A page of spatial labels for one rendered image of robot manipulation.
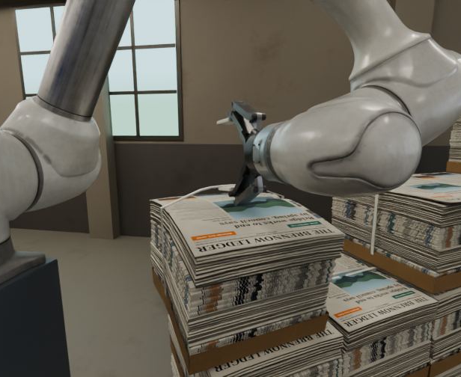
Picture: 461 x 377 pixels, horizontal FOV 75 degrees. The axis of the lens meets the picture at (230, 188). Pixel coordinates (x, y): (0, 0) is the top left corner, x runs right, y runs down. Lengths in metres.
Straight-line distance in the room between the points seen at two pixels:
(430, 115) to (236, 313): 0.40
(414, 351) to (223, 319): 0.54
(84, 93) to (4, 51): 4.01
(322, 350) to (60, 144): 0.63
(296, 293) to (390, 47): 0.42
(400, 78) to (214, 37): 3.05
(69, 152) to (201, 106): 2.73
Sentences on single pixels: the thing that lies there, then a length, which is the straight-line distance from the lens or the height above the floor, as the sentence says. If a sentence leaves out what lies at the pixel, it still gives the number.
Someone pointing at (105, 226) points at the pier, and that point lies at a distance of 3.79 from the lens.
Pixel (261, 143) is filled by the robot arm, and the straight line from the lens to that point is 0.42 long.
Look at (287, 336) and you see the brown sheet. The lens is 0.64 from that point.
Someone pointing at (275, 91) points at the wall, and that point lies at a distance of 3.20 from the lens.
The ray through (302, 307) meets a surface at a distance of 0.63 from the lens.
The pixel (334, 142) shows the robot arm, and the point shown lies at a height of 1.22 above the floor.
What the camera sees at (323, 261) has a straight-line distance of 0.59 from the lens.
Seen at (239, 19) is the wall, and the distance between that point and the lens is 3.39.
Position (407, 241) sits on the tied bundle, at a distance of 0.93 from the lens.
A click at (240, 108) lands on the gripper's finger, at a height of 1.27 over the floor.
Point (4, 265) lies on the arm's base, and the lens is 0.60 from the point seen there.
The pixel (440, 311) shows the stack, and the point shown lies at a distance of 0.95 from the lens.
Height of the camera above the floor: 1.23
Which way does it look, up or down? 11 degrees down
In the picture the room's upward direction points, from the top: straight up
